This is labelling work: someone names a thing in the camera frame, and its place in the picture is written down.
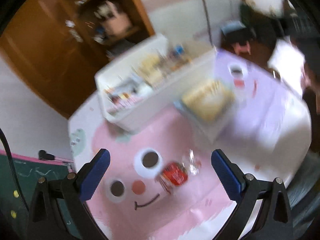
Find black cable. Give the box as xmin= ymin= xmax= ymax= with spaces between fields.
xmin=0 ymin=128 xmax=29 ymax=213

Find sliding wardrobe floral doors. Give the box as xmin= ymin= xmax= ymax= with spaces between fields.
xmin=141 ymin=0 xmax=242 ymax=46

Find clear bag beige bread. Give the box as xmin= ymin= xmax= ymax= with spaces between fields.
xmin=175 ymin=80 xmax=239 ymax=143

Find blue snack packet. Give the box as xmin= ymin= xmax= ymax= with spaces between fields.
xmin=173 ymin=44 xmax=184 ymax=56

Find green chalkboard pink frame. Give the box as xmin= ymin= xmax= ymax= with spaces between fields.
xmin=1 ymin=150 xmax=71 ymax=239

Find blue white plush toy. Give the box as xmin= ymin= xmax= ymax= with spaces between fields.
xmin=220 ymin=21 xmax=252 ymax=38

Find wooden corner shelf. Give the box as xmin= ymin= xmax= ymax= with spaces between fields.
xmin=73 ymin=0 xmax=155 ymax=60

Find brown wooden door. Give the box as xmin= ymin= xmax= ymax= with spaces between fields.
xmin=1 ymin=0 xmax=107 ymax=118

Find pink storage caddy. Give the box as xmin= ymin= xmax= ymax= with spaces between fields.
xmin=98 ymin=1 xmax=132 ymax=36

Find white plastic storage bin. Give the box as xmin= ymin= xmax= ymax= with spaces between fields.
xmin=95 ymin=34 xmax=216 ymax=132

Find pink plastic stool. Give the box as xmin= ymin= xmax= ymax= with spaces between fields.
xmin=231 ymin=41 xmax=251 ymax=55

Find pink cartoon tablecloth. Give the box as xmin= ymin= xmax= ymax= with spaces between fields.
xmin=68 ymin=50 xmax=311 ymax=239

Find orange red snack packet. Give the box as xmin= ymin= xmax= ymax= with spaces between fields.
xmin=156 ymin=149 xmax=202 ymax=194

